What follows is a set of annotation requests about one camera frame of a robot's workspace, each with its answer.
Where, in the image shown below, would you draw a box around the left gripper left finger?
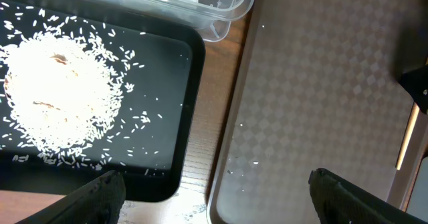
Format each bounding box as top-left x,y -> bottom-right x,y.
17,171 -> 126,224

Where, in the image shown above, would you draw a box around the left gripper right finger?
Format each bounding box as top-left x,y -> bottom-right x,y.
308,168 -> 427,224

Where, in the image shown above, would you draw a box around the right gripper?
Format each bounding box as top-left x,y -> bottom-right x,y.
398,65 -> 428,114

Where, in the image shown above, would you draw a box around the wooden chopstick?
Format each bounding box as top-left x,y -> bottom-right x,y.
396,102 -> 420,171

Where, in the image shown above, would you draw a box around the rice food scraps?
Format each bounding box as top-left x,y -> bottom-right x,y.
1,0 -> 163,171

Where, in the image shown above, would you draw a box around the grey dishwasher rack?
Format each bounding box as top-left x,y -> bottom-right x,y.
407,157 -> 428,221

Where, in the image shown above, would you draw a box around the black plastic tray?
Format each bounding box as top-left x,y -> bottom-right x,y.
1,0 -> 205,202

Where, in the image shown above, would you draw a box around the brown serving tray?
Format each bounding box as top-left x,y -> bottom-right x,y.
207,0 -> 427,223

